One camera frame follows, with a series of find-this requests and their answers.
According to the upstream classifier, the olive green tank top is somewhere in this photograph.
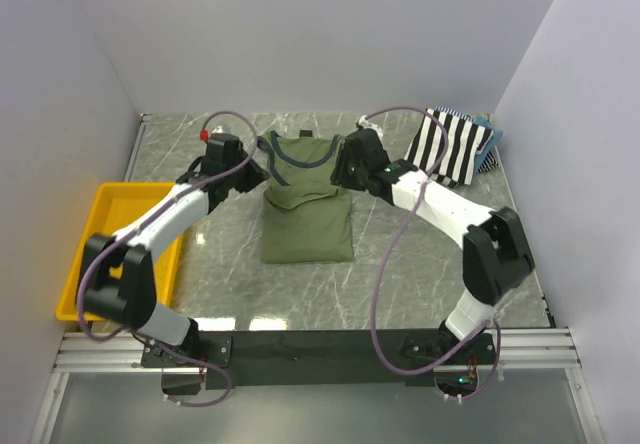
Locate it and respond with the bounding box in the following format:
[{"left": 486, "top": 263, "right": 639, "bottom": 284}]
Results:
[{"left": 259, "top": 131, "right": 354, "bottom": 264}]

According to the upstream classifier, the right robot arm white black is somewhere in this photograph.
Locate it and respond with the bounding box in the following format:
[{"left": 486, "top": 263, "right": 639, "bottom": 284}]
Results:
[{"left": 331, "top": 128, "right": 535, "bottom": 363}]

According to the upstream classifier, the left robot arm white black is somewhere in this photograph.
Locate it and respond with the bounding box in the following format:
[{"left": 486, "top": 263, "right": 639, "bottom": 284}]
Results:
[{"left": 76, "top": 133, "right": 267, "bottom": 366}]

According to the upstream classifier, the black white striped folded top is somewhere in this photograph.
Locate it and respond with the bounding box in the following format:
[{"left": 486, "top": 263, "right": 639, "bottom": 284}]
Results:
[{"left": 404, "top": 108, "right": 491, "bottom": 188}]

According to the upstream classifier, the yellow plastic tray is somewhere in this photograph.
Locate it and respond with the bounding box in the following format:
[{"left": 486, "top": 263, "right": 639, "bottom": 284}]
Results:
[{"left": 54, "top": 181, "right": 193, "bottom": 323}]

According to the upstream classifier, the blue striped folded garment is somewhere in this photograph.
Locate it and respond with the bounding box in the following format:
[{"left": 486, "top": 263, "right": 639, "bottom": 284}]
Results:
[{"left": 435, "top": 106, "right": 499, "bottom": 174}]

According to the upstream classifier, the black base crossbar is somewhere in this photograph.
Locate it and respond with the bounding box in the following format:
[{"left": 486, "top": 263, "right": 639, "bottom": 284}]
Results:
[{"left": 141, "top": 328, "right": 499, "bottom": 395}]

